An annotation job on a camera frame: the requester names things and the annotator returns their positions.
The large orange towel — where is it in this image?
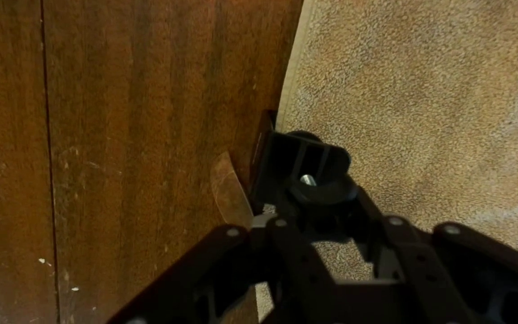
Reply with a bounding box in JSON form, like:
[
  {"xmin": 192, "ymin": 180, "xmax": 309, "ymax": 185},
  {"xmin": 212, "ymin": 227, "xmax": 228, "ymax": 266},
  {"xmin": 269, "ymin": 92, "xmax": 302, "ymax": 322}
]
[{"xmin": 251, "ymin": 0, "xmax": 518, "ymax": 324}]

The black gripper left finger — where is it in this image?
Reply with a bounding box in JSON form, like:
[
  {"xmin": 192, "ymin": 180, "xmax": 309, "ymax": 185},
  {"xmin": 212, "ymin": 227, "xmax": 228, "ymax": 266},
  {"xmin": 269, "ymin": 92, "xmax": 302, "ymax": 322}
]
[{"xmin": 106, "ymin": 216, "xmax": 356, "ymax": 324}]

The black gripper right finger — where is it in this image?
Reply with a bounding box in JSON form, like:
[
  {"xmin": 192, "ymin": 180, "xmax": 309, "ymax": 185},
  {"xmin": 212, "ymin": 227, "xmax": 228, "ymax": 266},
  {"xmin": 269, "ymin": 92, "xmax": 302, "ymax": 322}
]
[{"xmin": 354, "ymin": 187, "xmax": 518, "ymax": 324}]

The black clamp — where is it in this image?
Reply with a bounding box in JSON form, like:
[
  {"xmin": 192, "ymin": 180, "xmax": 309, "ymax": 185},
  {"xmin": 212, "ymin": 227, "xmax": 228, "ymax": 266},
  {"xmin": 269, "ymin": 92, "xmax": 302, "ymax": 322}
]
[{"xmin": 248, "ymin": 110, "xmax": 361, "ymax": 239}]

